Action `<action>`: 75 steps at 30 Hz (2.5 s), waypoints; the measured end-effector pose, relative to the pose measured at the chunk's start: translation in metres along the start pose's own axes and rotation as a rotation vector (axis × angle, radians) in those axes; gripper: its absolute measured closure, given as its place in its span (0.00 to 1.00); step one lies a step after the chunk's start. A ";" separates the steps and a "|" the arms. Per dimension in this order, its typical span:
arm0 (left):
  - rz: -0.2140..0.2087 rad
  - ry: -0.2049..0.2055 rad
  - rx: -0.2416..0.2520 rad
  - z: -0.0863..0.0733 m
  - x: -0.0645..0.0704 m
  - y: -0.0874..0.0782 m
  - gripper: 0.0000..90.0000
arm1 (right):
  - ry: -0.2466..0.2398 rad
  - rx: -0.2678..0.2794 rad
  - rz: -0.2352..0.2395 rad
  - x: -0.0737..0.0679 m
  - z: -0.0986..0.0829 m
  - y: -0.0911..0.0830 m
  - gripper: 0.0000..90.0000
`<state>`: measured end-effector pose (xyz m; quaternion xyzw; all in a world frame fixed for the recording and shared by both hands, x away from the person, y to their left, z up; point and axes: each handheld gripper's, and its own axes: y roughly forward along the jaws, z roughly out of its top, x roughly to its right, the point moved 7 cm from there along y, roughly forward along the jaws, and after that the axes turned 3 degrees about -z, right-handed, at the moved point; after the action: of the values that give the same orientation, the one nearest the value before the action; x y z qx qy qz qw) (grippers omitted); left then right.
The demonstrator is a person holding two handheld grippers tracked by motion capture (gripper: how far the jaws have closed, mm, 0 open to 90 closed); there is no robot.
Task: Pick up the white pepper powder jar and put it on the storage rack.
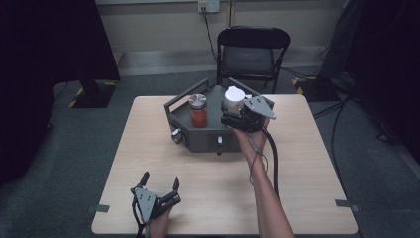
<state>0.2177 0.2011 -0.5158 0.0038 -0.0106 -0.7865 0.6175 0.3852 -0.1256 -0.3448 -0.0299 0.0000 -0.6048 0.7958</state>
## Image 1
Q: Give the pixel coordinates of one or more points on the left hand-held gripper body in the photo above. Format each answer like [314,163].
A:
[147,203]

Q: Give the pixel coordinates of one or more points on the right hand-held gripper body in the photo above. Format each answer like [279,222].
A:
[251,115]

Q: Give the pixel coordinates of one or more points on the white plastic bottle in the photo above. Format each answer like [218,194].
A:
[234,98]

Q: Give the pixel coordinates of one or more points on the glass jar with silver lid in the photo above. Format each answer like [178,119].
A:
[198,112]

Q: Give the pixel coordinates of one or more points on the dark grey corner rack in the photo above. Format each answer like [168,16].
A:
[198,132]

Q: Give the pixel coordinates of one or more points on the person's right hand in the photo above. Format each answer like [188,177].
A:
[252,140]

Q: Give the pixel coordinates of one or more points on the person's left hand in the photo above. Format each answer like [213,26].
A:
[160,226]

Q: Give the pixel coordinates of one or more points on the grey tape strip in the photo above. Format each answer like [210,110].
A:
[98,208]
[346,204]

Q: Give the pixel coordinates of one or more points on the black folding chair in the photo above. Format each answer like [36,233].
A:
[247,56]

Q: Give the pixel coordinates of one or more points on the black stand base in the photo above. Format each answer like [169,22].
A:
[317,90]
[94,95]

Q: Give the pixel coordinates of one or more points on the black curtain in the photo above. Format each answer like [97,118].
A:
[43,66]
[383,59]

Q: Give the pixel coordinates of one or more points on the white wall socket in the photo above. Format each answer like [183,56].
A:
[208,5]

